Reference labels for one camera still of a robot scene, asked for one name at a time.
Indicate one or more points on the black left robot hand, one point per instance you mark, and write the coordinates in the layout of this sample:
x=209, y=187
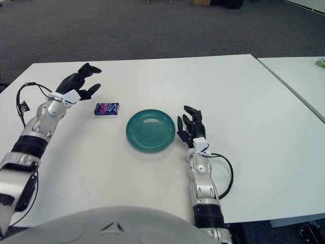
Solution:
x=73, y=80

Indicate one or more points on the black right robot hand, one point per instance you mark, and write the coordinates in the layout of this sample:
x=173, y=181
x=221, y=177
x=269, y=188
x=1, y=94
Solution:
x=199, y=129

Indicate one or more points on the purple blue gum pack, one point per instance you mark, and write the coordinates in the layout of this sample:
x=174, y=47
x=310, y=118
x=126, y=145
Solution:
x=106, y=108

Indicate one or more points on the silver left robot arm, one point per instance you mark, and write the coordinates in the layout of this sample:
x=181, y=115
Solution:
x=30, y=132

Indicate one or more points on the teal round plate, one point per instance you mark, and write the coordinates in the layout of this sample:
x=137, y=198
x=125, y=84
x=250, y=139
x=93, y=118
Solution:
x=149, y=130

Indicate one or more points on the brown cardboard box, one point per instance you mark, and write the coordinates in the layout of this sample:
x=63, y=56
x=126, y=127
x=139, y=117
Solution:
x=201, y=2

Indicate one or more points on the black bulky floor object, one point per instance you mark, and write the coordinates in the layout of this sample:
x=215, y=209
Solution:
x=224, y=2

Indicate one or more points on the green box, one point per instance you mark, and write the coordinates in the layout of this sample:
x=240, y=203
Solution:
x=320, y=63

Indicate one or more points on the black table foot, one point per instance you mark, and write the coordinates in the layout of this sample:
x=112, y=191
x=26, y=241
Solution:
x=309, y=228

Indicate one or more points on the grey robot torso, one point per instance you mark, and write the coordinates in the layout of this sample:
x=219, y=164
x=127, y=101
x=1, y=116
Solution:
x=76, y=228

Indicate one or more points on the grey table frame beam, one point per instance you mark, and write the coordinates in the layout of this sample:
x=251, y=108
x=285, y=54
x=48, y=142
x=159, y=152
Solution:
x=297, y=219

